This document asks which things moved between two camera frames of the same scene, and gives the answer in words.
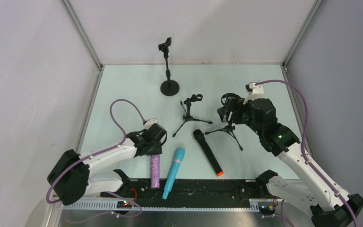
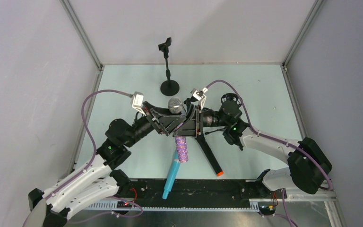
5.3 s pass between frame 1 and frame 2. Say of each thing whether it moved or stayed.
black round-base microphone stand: stayed
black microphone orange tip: stayed
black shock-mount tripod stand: stayed
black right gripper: moved
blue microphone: stayed
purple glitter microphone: moved
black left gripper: moved
